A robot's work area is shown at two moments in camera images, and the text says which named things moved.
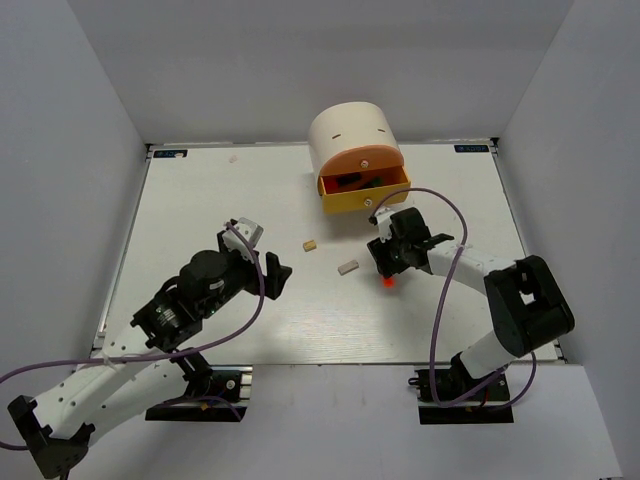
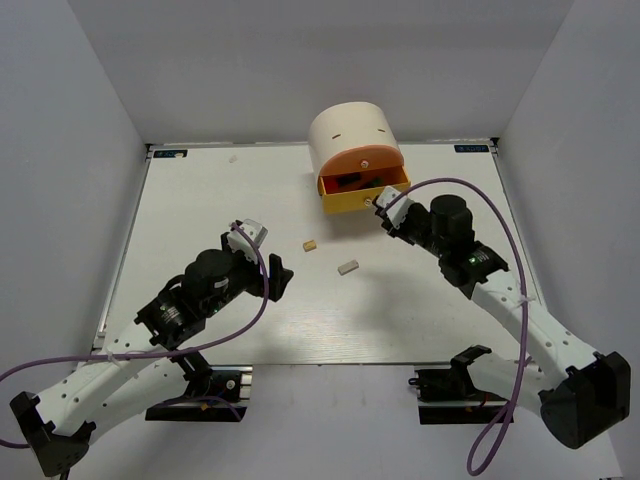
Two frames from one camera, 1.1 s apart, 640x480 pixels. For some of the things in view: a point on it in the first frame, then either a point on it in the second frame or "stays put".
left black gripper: [273, 283] stays put
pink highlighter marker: [351, 177] stays put
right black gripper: [381, 251] → [401, 232]
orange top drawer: [366, 165] stays put
